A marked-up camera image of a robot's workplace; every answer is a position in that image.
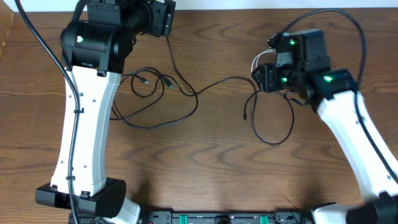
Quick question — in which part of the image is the white usb cable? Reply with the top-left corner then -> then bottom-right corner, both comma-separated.
250,48 -> 277,74

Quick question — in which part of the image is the black braided usb cable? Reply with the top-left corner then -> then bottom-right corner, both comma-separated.
110,34 -> 295,146

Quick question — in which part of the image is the black thin usb cable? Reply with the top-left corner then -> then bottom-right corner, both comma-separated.
110,67 -> 177,122

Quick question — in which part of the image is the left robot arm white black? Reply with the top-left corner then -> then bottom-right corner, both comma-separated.
35,1 -> 176,223

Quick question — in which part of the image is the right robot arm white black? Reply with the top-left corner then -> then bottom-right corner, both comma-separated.
251,29 -> 397,223

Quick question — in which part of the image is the black mounting rail base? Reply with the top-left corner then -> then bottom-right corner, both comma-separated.
68,202 -> 382,224

